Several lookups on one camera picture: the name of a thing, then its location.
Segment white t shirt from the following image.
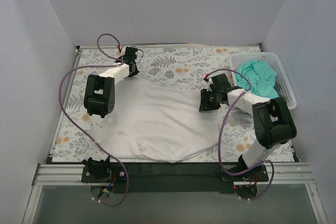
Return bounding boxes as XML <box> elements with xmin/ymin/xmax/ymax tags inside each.
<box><xmin>95</xmin><ymin>78</ymin><xmax>221</xmax><ymax>163</ymax></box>

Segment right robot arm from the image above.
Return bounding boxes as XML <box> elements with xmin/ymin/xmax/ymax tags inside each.
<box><xmin>199</xmin><ymin>73</ymin><xmax>297</xmax><ymax>181</ymax></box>

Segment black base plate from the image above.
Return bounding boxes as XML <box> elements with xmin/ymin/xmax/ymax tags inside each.
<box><xmin>80</xmin><ymin>162</ymin><xmax>271</xmax><ymax>194</ymax></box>

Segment teal t shirt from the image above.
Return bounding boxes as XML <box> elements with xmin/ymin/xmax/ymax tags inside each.
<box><xmin>236</xmin><ymin>60</ymin><xmax>279</xmax><ymax>99</ymax></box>

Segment grey garment in basket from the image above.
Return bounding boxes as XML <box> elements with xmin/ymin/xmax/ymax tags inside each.
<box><xmin>274</xmin><ymin>82</ymin><xmax>286</xmax><ymax>99</ymax></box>

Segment white plastic laundry basket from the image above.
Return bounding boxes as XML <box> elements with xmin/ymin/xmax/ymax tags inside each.
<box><xmin>228</xmin><ymin>52</ymin><xmax>297</xmax><ymax>110</ymax></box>

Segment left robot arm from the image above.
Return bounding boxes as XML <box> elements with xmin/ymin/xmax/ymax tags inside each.
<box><xmin>83</xmin><ymin>46</ymin><xmax>139</xmax><ymax>161</ymax></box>

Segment aluminium frame rail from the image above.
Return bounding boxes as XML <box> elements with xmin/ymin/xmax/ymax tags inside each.
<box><xmin>33</xmin><ymin>162</ymin><xmax>314</xmax><ymax>185</ymax></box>

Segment floral patterned table mat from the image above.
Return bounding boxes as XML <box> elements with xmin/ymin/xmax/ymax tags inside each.
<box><xmin>50</xmin><ymin>46</ymin><xmax>260</xmax><ymax>163</ymax></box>

